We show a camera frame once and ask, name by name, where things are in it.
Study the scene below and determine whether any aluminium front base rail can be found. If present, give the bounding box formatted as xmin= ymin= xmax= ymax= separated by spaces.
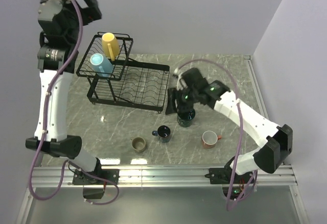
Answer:
xmin=32 ymin=165 xmax=297 ymax=188

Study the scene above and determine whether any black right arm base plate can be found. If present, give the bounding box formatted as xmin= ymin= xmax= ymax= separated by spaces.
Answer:
xmin=204 ymin=167 xmax=252 ymax=185

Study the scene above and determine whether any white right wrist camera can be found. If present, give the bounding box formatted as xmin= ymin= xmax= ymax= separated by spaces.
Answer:
xmin=173 ymin=67 xmax=188 ymax=90

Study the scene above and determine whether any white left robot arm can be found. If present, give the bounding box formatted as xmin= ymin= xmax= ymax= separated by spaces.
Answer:
xmin=26 ymin=0 xmax=103 ymax=184

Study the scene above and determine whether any olive brown small cup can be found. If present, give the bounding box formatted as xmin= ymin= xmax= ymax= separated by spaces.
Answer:
xmin=132 ymin=137 xmax=147 ymax=153

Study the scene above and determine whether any dark blue glossy mug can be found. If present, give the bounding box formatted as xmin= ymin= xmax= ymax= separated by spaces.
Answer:
xmin=152 ymin=125 xmax=171 ymax=143

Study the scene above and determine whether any aluminium table edge rail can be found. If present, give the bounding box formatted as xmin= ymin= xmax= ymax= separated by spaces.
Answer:
xmin=244 ymin=55 xmax=269 ymax=118

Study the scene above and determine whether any yellow ceramic mug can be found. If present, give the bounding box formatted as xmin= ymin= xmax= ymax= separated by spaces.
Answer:
xmin=102 ymin=33 xmax=120 ymax=62

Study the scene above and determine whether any black wire dish rack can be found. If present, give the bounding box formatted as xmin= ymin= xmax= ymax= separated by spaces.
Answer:
xmin=76 ymin=32 xmax=170 ymax=113

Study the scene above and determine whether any light blue ceramic mug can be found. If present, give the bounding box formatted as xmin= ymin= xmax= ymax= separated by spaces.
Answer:
xmin=90 ymin=53 xmax=113 ymax=78

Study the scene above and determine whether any dark green patterned mug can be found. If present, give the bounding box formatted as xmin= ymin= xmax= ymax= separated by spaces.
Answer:
xmin=177 ymin=109 xmax=196 ymax=128

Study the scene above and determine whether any red orange mug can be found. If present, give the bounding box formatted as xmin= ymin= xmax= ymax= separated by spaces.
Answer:
xmin=201 ymin=131 xmax=222 ymax=149

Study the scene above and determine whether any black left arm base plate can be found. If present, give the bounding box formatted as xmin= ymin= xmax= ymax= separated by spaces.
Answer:
xmin=72 ymin=169 xmax=120 ymax=185

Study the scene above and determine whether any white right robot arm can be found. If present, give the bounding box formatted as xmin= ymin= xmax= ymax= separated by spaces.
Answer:
xmin=166 ymin=68 xmax=293 ymax=183

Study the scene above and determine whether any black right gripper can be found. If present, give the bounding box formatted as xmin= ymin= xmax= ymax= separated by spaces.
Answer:
xmin=165 ymin=86 xmax=199 ymax=116

